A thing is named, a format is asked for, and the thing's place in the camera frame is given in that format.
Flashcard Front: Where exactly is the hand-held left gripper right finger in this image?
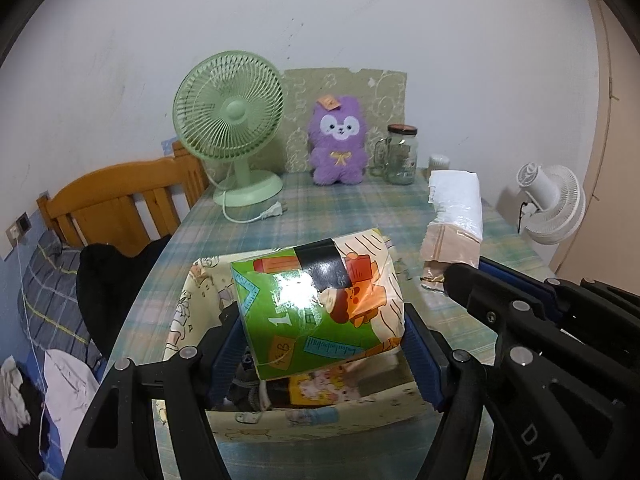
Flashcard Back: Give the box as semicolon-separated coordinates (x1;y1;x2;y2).
402;302;496;480

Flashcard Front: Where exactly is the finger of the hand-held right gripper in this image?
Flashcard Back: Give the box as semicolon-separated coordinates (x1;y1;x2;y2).
479;256;640;323
442;262;591;361

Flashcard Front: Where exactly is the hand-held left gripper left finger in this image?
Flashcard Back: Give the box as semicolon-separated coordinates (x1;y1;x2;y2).
61;302;248;480

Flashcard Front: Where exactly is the black plastic bag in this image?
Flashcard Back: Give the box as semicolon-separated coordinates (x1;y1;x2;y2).
227;350;273;411

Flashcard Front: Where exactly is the white and brown packet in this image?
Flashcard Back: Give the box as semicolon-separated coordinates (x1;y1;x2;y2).
419;170;485;291

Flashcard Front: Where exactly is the yellow cartoon printed storage box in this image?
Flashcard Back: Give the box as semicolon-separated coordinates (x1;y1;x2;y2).
162;237;431;443

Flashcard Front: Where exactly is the pink yellow cartoon packet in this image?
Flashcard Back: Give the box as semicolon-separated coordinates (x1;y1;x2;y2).
287;362;366;406

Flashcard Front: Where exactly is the colourful cartoon tissue pack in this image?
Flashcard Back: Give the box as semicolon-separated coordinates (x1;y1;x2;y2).
230;227;406;381

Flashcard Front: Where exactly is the white standing fan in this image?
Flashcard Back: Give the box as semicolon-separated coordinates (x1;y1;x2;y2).
516;161;587;246

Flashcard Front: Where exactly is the black garment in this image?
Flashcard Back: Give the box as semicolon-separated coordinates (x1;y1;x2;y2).
76;235;173;356

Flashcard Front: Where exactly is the glass jar mug with lid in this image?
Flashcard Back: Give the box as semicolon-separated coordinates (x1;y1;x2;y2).
369;124;419;186

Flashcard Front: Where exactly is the plaid tablecloth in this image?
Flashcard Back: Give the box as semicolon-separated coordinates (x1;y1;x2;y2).
97;165;556;480

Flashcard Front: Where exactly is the white bed cloth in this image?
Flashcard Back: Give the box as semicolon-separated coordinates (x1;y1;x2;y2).
42;349;101;461

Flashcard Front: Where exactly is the beige door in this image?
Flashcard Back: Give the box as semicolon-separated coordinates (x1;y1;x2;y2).
547;0;640;281

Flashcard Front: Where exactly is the purple plush toy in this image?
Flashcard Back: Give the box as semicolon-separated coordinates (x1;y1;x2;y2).
306;95;370;186

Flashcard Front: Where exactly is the blue plaid pillow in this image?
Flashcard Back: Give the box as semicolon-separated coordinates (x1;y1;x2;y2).
17;232;96;356

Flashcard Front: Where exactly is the blue bed sheet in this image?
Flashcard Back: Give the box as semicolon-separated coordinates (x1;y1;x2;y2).
30;350;66;480

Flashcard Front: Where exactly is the wooden bed headboard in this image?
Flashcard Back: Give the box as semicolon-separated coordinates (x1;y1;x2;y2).
36;140;211;256

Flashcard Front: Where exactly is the white crumpled cloth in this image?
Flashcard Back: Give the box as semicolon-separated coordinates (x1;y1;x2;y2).
0;355;31;433

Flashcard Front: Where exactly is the green cartoon printed board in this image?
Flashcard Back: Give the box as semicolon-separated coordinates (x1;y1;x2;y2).
280;66;408;173

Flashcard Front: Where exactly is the green desk fan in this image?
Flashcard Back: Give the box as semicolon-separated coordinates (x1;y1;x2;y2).
172;50;288;207

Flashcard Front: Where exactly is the green fan power cord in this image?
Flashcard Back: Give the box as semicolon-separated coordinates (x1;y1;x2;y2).
221;192;286;223

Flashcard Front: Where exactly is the thin white cable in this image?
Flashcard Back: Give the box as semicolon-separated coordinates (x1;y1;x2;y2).
12;240;51;411

